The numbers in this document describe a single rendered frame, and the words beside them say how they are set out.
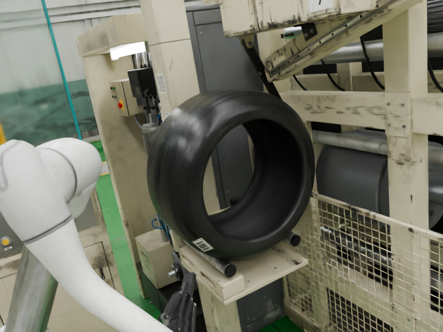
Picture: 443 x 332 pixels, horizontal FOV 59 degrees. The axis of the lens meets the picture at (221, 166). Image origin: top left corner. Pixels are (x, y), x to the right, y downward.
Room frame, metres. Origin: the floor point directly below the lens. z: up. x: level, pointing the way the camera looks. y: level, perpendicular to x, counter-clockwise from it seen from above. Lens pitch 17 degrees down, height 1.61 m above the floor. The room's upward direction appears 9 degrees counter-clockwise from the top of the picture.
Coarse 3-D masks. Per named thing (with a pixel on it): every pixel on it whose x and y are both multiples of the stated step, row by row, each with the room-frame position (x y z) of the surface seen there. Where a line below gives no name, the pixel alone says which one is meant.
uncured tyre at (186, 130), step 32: (224, 96) 1.22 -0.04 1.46; (256, 96) 1.24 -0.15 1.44; (160, 128) 1.30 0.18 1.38; (192, 128) 1.14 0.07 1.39; (224, 128) 1.15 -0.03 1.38; (256, 128) 1.53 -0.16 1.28; (288, 128) 1.26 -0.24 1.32; (160, 160) 1.19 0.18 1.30; (192, 160) 1.10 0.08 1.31; (256, 160) 1.54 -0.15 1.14; (288, 160) 1.47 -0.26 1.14; (160, 192) 1.16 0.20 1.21; (192, 192) 1.09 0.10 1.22; (256, 192) 1.51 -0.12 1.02; (288, 192) 1.42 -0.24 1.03; (192, 224) 1.09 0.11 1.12; (224, 224) 1.43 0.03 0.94; (256, 224) 1.41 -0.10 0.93; (288, 224) 1.24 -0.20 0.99; (224, 256) 1.15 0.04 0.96
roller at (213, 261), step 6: (198, 252) 1.31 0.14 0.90; (204, 258) 1.27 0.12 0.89; (210, 258) 1.23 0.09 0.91; (216, 258) 1.21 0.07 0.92; (216, 264) 1.19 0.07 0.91; (222, 264) 1.17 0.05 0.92; (228, 264) 1.15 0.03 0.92; (222, 270) 1.15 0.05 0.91; (228, 270) 1.14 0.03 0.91; (234, 270) 1.15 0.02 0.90; (228, 276) 1.14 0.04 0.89
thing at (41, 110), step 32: (0, 0) 1.64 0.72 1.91; (32, 0) 1.69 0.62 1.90; (0, 32) 1.63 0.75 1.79; (32, 32) 1.68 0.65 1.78; (0, 64) 1.61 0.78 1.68; (32, 64) 1.66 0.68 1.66; (0, 96) 1.60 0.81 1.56; (32, 96) 1.65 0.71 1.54; (64, 96) 1.70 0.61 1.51; (0, 128) 1.58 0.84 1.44; (32, 128) 1.63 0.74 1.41; (64, 128) 1.69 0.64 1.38
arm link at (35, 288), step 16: (48, 144) 0.84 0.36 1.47; (64, 144) 0.85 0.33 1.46; (80, 144) 0.89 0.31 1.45; (80, 160) 0.84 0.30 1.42; (96, 160) 0.91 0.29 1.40; (80, 176) 0.82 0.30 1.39; (96, 176) 0.90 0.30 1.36; (80, 192) 0.84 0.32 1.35; (80, 208) 0.87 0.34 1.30; (32, 256) 0.84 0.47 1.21; (32, 272) 0.84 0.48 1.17; (48, 272) 0.85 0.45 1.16; (16, 288) 0.86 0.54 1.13; (32, 288) 0.84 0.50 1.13; (48, 288) 0.86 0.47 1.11; (16, 304) 0.85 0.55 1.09; (32, 304) 0.85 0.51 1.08; (48, 304) 0.87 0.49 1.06; (16, 320) 0.85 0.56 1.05; (32, 320) 0.85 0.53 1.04; (48, 320) 0.90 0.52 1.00
